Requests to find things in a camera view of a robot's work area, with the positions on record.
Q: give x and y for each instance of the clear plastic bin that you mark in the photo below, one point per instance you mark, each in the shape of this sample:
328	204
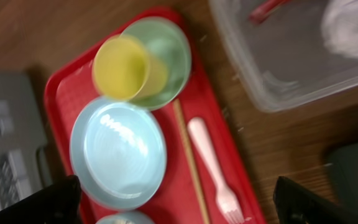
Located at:
282	62

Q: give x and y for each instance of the black tray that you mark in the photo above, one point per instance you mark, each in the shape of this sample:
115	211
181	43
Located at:
343	174

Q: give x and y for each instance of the light blue rice bowl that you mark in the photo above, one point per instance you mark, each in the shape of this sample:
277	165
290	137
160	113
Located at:
131	217

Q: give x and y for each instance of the wooden chopstick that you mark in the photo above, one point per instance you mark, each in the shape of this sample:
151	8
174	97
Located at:
179	117

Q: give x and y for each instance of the white napkin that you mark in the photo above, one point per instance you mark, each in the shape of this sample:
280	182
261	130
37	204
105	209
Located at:
339	27

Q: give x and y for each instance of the light blue plate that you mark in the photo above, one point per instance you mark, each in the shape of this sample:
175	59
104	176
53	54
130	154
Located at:
118	152

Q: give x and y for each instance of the red strawberry wrapper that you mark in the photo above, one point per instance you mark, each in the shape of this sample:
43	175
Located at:
263	11

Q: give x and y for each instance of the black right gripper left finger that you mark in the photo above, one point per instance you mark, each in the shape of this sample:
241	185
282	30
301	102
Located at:
57	203

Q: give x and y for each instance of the green bowl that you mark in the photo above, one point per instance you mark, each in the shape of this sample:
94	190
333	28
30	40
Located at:
165	40

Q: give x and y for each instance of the grey dishwasher rack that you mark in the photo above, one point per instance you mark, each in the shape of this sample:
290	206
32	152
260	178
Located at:
22	136

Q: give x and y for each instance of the pink plastic fork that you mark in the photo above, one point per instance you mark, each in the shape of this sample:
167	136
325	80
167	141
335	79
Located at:
226	199

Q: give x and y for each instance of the yellow cup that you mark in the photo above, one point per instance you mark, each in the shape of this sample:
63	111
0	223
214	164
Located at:
125	70

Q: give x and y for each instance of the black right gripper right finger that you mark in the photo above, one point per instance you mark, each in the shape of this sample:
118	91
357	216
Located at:
296	204

